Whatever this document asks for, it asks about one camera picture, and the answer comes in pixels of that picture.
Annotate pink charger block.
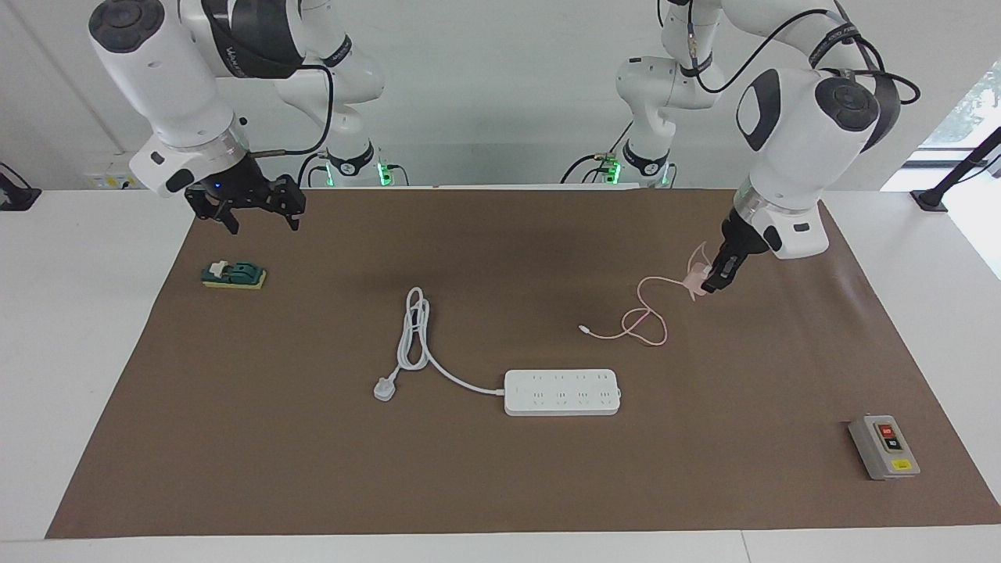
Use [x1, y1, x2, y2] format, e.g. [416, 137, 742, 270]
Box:
[684, 264, 714, 302]

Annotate pink charger cable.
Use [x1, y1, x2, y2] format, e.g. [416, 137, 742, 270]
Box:
[579, 242, 709, 349]

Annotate white power strip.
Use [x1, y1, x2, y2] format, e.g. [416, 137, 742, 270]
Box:
[504, 369, 623, 417]

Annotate green circuit board fixture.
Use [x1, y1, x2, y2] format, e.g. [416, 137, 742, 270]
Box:
[201, 260, 267, 291]

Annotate grey push button box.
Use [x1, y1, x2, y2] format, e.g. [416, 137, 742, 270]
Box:
[848, 414, 921, 481]

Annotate window with green foliage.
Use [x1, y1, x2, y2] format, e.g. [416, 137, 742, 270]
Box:
[919, 61, 1001, 149]

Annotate brown table mat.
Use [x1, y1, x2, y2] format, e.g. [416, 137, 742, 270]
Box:
[45, 188, 1001, 539]

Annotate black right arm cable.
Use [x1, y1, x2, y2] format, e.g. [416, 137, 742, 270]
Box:
[250, 61, 337, 159]

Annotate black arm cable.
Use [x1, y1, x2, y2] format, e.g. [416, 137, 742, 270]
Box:
[250, 61, 337, 159]
[657, 0, 922, 106]

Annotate black clamp mount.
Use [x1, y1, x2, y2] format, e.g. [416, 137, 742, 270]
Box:
[910, 125, 1001, 213]
[0, 162, 41, 212]

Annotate white power cord with plug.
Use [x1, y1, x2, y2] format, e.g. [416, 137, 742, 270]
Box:
[373, 287, 506, 403]

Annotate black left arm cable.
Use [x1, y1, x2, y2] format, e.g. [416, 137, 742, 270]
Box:
[657, 0, 922, 106]

